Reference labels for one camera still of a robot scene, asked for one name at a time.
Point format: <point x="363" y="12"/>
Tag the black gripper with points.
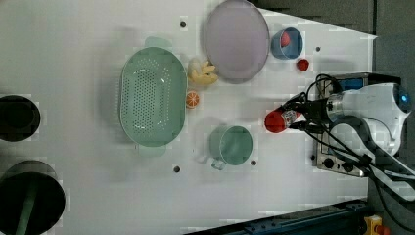
<point x="314" y="112"/>

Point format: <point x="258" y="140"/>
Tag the red ketchup bottle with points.
<point x="279" y="120"/>

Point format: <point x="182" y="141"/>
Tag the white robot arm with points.
<point x="363" y="128"/>

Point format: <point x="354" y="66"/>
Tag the black toaster oven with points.
<point x="324" y="157"/>

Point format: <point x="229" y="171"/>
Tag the small red toy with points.
<point x="302" y="64"/>

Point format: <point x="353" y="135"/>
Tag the blue cup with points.
<point x="290" y="52"/>

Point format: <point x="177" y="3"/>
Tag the green mug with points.
<point x="230" y="145"/>

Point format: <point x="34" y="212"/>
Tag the pink toy in cup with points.
<point x="285" y="39"/>

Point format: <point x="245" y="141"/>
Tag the lilac round plate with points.
<point x="236" y="40"/>

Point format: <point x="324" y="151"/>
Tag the yellow toy chicken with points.
<point x="202" y="73"/>

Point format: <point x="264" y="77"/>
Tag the orange slice toy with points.
<point x="192" y="100"/>

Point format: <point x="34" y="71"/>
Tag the yellow red emergency button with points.
<point x="375" y="226"/>

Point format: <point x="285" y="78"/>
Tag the green perforated colander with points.
<point x="152" y="99"/>

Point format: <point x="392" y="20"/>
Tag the black round stand upper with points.
<point x="19" y="118"/>

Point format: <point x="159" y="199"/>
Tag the black round stand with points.
<point x="32" y="200"/>
<point x="19" y="118"/>

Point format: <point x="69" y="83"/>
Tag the black round stand lower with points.
<point x="32" y="200"/>

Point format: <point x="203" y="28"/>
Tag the blue metal frame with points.
<point x="337" y="219"/>

